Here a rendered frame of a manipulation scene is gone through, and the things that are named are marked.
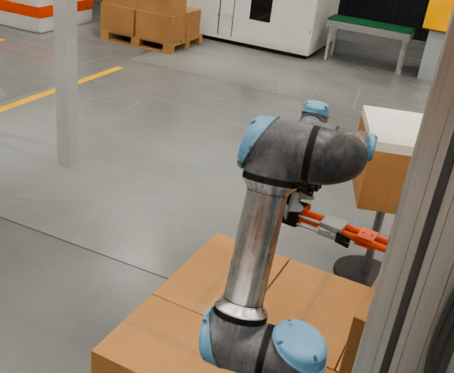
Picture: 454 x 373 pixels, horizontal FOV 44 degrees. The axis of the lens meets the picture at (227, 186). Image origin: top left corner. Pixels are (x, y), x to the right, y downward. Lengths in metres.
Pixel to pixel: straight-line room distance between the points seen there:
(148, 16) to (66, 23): 4.13
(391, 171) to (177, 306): 1.37
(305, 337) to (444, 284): 0.62
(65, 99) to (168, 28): 3.96
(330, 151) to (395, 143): 1.96
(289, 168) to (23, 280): 2.53
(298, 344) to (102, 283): 2.31
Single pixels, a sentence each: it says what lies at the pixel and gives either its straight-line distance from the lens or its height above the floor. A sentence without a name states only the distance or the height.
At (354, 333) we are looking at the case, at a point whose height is 1.02.
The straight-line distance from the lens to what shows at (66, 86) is 4.47.
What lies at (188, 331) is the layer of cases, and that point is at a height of 0.54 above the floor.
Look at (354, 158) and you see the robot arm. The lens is 1.13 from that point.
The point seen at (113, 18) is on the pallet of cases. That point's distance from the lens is 8.72.
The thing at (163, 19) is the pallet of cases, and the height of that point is 0.46.
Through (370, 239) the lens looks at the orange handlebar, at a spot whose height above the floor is 1.21.
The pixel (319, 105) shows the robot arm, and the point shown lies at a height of 1.56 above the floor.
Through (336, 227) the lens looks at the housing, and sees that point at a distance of 1.70.
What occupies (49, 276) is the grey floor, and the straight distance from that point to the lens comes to 3.46.
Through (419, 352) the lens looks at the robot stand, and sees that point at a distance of 0.67.
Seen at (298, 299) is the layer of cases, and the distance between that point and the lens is 2.50.
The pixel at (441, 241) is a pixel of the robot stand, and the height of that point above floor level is 1.76.
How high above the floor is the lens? 2.03
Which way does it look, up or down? 27 degrees down
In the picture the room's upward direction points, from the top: 7 degrees clockwise
